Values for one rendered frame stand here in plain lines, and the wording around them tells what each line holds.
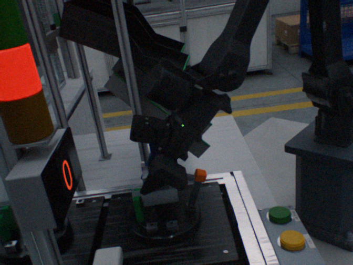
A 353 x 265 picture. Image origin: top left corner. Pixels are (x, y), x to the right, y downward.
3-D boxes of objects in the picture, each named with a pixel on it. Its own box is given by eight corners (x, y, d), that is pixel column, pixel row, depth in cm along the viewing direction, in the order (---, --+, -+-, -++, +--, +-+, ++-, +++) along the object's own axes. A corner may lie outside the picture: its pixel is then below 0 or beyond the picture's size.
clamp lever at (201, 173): (195, 203, 71) (206, 169, 68) (196, 209, 69) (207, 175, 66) (176, 199, 71) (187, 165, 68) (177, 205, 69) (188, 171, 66)
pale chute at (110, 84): (201, 135, 101) (212, 123, 99) (198, 159, 89) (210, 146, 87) (118, 70, 96) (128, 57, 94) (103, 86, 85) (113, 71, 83)
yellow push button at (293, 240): (299, 237, 66) (300, 228, 65) (308, 253, 62) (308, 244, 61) (277, 240, 66) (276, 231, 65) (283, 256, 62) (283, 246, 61)
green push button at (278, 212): (287, 213, 72) (287, 204, 71) (293, 226, 68) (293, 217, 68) (266, 215, 72) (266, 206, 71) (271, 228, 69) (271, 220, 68)
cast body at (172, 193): (177, 189, 71) (172, 156, 68) (178, 202, 67) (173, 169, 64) (134, 195, 71) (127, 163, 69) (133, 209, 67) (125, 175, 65)
